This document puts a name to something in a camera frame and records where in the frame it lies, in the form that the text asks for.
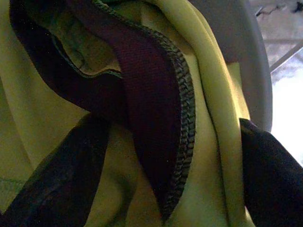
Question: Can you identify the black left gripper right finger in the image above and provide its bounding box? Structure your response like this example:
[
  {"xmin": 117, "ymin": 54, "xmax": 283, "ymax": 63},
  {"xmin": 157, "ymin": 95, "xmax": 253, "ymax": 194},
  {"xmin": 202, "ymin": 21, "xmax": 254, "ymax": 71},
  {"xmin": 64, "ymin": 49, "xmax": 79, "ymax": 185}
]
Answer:
[{"xmin": 240, "ymin": 118, "xmax": 303, "ymax": 227}]

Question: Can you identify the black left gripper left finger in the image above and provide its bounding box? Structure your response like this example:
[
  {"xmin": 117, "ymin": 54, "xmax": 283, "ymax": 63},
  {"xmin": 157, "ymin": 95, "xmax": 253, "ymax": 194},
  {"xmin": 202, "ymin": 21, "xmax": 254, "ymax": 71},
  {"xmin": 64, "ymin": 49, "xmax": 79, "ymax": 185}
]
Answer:
[{"xmin": 0, "ymin": 117, "xmax": 112, "ymax": 227}]

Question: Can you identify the green garment with dark trim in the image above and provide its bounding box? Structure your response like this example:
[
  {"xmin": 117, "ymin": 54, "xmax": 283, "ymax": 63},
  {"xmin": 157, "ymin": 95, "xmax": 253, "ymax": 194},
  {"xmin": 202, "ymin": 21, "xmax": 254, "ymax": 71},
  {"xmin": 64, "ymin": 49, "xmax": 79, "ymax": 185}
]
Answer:
[{"xmin": 0, "ymin": 0, "xmax": 258, "ymax": 227}]

